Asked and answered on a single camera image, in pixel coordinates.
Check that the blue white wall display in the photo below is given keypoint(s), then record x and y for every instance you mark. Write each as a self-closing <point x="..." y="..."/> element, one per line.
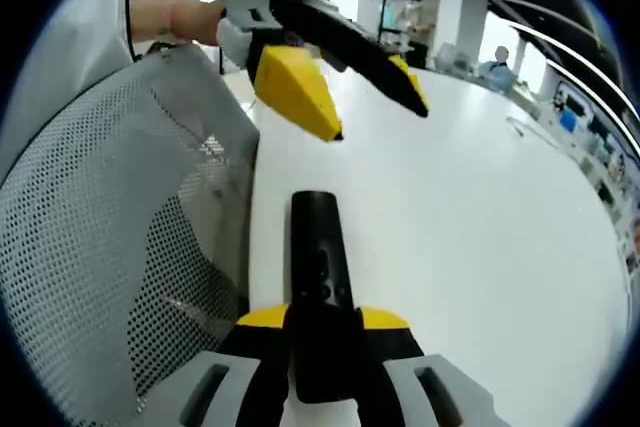
<point x="595" y="132"/>

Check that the white ceiling light strip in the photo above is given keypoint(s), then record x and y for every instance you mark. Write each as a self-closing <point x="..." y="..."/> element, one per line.
<point x="575" y="59"/>

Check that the black remote control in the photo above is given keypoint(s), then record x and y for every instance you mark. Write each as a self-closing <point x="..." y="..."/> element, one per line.
<point x="315" y="232"/>

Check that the grey mesh office chair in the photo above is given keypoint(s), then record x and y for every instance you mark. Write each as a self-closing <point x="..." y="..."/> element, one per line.
<point x="100" y="222"/>

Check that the person's left hand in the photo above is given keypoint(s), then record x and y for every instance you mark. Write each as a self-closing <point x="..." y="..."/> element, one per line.
<point x="197" y="19"/>

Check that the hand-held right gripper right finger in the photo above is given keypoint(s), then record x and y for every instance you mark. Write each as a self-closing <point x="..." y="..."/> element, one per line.
<point x="395" y="347"/>

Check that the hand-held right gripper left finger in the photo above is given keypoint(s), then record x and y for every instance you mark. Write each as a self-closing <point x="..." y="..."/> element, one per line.
<point x="250" y="347"/>

